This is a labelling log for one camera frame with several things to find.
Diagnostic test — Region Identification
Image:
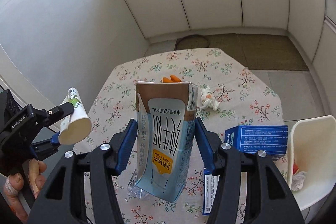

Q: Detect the white plastic trash bin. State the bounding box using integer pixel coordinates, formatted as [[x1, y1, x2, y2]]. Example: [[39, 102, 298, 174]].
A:
[[287, 115, 335, 211]]

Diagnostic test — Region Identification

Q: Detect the brown floor mat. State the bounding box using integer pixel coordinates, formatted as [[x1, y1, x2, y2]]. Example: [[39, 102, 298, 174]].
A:
[[206, 34, 309, 71]]

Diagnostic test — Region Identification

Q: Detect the white paper cup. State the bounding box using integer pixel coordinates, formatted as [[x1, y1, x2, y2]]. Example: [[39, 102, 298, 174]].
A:
[[58, 88, 92, 145]]

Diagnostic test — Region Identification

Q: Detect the brown blue milk carton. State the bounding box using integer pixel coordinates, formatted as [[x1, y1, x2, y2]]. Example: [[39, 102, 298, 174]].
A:
[[135, 81, 198, 202]]

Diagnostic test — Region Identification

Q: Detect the orange carrot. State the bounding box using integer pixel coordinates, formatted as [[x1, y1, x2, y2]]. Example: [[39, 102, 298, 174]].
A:
[[162, 75, 182, 83]]

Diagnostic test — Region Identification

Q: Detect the person's left hand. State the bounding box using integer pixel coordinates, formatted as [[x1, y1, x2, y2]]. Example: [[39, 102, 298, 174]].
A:
[[3, 159, 47, 223]]

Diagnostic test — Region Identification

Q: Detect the white tissue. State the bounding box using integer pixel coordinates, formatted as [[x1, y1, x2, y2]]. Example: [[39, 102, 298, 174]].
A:
[[200, 85, 220, 111]]

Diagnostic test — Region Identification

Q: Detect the floral tablecloth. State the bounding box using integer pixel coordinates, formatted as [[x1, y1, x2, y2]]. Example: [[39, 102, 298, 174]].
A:
[[74, 48, 284, 223]]

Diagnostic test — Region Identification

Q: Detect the round woven floor mat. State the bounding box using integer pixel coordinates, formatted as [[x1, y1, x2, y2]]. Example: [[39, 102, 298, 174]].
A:
[[174, 35, 210, 51]]

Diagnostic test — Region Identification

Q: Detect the large blue carton box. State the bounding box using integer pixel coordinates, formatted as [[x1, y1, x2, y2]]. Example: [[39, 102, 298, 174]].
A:
[[224, 125, 288, 160]]

